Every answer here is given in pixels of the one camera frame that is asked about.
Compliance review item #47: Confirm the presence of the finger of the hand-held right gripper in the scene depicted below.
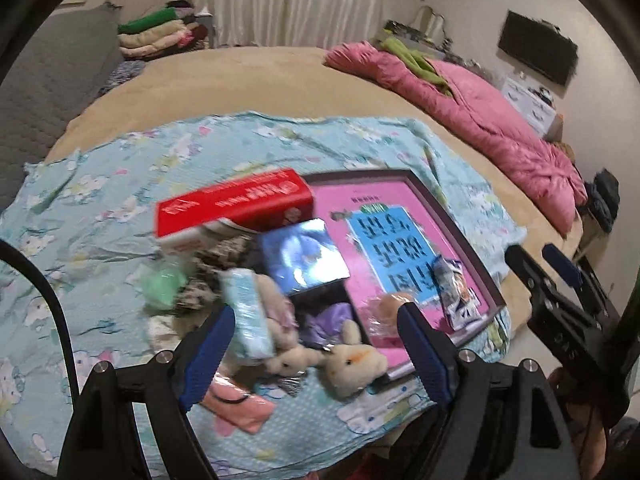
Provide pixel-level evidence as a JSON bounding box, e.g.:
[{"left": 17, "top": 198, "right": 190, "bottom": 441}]
[
  {"left": 504, "top": 244, "right": 556, "bottom": 311},
  {"left": 541, "top": 243, "right": 598, "bottom": 306}
]

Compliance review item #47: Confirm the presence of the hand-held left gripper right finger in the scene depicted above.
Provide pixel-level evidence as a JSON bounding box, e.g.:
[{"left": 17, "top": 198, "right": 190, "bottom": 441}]
[{"left": 396, "top": 302, "right": 590, "bottom": 480}]

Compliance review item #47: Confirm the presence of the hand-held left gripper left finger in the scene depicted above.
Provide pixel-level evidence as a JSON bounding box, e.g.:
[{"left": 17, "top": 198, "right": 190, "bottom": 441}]
[{"left": 57, "top": 304, "right": 237, "bottom": 480}]

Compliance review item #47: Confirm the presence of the white plush rabbit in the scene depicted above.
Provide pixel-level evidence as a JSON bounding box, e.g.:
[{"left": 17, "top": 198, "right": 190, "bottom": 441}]
[{"left": 320, "top": 320, "right": 389, "bottom": 387}]

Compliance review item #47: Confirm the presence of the beige plush bunny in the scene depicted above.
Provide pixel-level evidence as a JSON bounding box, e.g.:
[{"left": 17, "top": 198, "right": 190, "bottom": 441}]
[{"left": 257, "top": 275, "right": 327, "bottom": 377}]

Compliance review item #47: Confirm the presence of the green soft ball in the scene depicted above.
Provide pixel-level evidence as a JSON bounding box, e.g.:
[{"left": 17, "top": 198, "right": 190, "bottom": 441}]
[{"left": 144, "top": 265, "right": 189, "bottom": 312}]

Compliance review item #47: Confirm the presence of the dark purple storage box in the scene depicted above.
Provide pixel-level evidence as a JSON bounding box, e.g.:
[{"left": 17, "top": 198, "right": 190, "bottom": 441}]
[{"left": 292, "top": 170, "right": 507, "bottom": 382}]

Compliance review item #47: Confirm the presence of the leopard print cloth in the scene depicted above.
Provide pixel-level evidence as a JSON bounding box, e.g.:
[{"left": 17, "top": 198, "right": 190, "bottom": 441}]
[{"left": 175, "top": 234, "right": 262, "bottom": 313}]

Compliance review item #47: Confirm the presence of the person's right hand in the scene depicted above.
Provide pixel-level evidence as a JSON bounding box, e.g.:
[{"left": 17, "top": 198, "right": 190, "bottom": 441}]
[{"left": 547, "top": 367, "right": 608, "bottom": 480}]

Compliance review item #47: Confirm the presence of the pink pouch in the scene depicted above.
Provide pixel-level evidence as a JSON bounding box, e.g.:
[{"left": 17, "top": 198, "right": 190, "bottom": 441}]
[{"left": 201, "top": 379, "right": 277, "bottom": 435}]

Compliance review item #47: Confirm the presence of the light blue tissue pack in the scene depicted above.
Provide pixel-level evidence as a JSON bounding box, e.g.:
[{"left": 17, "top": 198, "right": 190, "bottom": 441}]
[{"left": 220, "top": 268, "right": 277, "bottom": 359}]

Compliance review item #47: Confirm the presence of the blue and white snack packet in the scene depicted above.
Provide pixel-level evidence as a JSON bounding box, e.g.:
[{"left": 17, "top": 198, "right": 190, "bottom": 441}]
[{"left": 432, "top": 257, "right": 484, "bottom": 332}]

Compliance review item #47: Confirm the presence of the black bag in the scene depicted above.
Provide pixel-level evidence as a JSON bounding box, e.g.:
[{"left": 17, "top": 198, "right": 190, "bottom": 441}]
[{"left": 581, "top": 168, "right": 621, "bottom": 234}]

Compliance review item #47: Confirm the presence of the purple cloth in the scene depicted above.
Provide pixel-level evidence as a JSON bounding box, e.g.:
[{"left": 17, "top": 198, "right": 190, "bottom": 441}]
[{"left": 299, "top": 304, "right": 357, "bottom": 347}]

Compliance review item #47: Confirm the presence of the pink book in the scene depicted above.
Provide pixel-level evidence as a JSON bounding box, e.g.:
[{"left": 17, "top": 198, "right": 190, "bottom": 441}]
[{"left": 312, "top": 180, "right": 493, "bottom": 376}]

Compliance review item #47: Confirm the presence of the shiny blue box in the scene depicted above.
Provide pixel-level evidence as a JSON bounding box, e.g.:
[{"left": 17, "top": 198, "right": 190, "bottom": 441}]
[{"left": 259, "top": 218, "right": 351, "bottom": 297}]

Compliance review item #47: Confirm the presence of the red and white cardboard box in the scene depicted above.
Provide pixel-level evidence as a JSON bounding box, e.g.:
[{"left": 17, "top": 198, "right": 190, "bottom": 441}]
[{"left": 154, "top": 167, "right": 315, "bottom": 261}]

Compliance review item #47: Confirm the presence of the pink quilt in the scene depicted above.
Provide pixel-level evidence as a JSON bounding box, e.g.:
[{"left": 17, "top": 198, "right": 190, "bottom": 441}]
[{"left": 324, "top": 41, "right": 589, "bottom": 237}]

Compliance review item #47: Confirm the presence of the white cabinet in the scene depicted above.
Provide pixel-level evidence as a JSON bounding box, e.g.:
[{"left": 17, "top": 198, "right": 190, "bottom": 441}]
[{"left": 500, "top": 72, "right": 560, "bottom": 137}]

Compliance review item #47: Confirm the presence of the light blue printed blanket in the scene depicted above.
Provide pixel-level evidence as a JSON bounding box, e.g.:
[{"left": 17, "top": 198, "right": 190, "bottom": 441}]
[{"left": 0, "top": 111, "right": 527, "bottom": 478}]

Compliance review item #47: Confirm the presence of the green cloth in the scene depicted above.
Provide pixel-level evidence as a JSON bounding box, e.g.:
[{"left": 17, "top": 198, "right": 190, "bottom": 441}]
[{"left": 379, "top": 35, "right": 455, "bottom": 97}]

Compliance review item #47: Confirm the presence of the silver framed mirror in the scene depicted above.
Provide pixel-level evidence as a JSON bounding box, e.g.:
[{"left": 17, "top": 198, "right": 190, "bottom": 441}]
[{"left": 410, "top": 5, "right": 452, "bottom": 43}]

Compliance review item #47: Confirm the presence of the beige bed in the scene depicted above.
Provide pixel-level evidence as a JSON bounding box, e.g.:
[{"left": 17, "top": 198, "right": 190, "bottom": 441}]
[{"left": 44, "top": 46, "right": 585, "bottom": 321}]

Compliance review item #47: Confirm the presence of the dark patterned cloth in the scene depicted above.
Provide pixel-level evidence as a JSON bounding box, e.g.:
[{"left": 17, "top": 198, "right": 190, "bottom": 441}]
[{"left": 99, "top": 59, "right": 147, "bottom": 97}]

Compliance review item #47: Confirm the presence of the grey quilted headboard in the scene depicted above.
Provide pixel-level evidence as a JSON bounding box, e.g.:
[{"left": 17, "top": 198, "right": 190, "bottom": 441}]
[{"left": 0, "top": 2, "right": 125, "bottom": 213}]

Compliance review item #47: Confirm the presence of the stack of folded clothes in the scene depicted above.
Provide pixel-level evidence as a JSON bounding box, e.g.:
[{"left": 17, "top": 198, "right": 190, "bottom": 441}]
[{"left": 117, "top": 4, "right": 217, "bottom": 59}]

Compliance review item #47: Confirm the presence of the white curtain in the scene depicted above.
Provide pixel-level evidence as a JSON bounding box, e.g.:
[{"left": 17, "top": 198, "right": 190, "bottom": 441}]
[{"left": 191, "top": 0, "right": 397, "bottom": 50}]

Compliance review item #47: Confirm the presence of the black cable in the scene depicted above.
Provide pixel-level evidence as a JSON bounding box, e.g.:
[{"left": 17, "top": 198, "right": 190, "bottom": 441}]
[{"left": 0, "top": 238, "right": 82, "bottom": 413}]

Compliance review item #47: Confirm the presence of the black wall television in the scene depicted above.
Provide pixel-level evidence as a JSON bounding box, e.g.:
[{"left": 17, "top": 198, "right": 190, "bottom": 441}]
[{"left": 498, "top": 9, "right": 579, "bottom": 87}]

